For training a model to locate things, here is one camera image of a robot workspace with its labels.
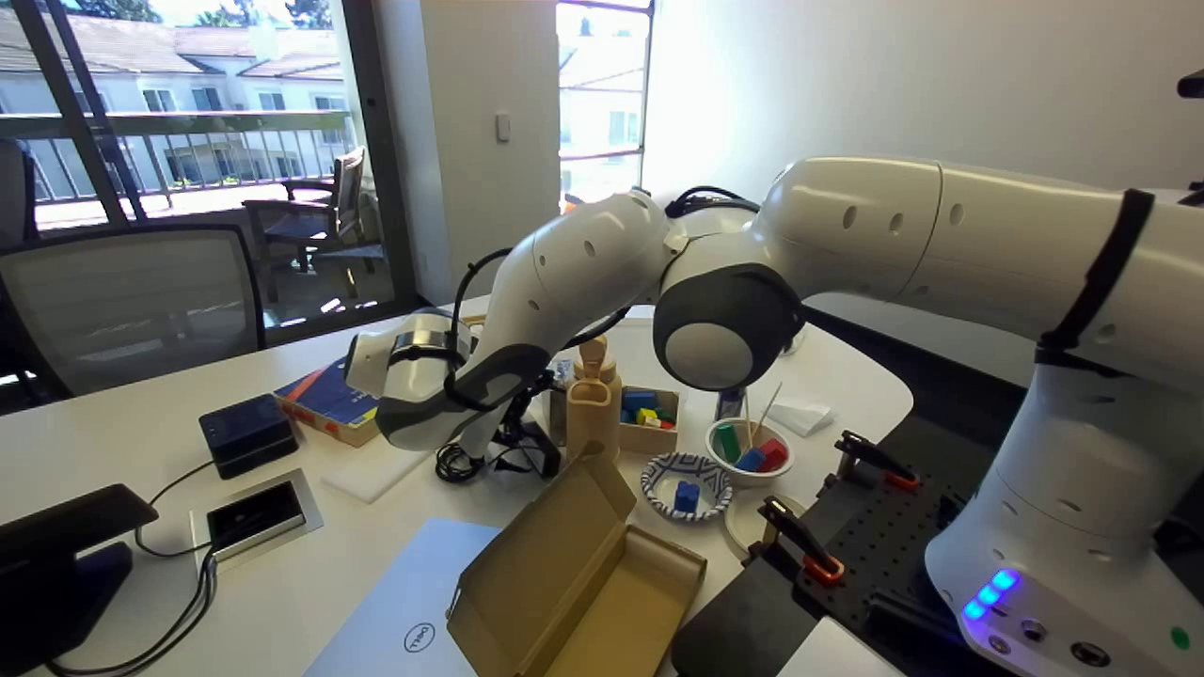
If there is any beige water bottle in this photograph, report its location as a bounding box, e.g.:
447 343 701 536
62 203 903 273
562 336 623 465

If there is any white flat board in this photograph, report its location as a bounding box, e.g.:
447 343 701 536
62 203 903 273
311 440 435 508

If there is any balcony railing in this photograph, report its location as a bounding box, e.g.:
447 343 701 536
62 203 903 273
0 110 368 217

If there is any black monitor device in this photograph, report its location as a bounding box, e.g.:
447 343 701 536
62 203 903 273
0 483 163 677

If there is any black charger with cable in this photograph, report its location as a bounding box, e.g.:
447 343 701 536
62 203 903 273
434 419 564 490

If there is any thin wooden stick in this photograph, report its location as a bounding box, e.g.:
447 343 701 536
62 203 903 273
748 383 788 436

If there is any dark patio chair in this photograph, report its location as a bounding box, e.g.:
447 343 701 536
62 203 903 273
241 147 391 316

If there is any grey mesh office chair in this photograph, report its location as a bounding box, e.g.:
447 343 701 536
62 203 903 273
0 222 270 406

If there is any white tissue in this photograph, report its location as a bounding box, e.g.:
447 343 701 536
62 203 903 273
764 393 834 440

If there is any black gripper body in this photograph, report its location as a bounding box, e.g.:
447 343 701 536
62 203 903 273
479 355 564 431

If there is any plain white plate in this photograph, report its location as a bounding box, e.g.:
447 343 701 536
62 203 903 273
721 483 791 565

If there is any blue white patterned plate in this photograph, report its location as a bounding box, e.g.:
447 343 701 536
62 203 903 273
637 450 739 528

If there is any flat black box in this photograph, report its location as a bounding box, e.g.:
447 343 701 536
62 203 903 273
196 393 301 483

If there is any white bowl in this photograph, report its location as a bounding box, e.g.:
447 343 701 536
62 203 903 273
704 415 796 494

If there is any black clamp orange handle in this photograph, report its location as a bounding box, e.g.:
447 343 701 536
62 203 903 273
830 430 927 498
755 494 850 592

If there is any black cable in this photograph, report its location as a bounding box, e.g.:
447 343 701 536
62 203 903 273
49 455 226 677

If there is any silver Dell laptop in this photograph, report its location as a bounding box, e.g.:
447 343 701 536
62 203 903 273
301 515 503 677

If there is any smooth black board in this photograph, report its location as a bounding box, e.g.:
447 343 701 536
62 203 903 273
670 551 820 677

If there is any black pegboard base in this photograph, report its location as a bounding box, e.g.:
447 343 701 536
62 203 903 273
701 409 1010 677

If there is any wooden shape sorter cube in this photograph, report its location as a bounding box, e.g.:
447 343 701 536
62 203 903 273
406 312 489 360

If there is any black smartphone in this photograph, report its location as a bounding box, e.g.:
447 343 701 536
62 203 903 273
184 465 327 565

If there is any blue book with yellow edge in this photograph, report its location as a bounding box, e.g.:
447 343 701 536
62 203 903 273
275 355 385 450

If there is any open brown cardboard box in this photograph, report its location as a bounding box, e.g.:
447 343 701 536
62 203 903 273
445 440 711 677

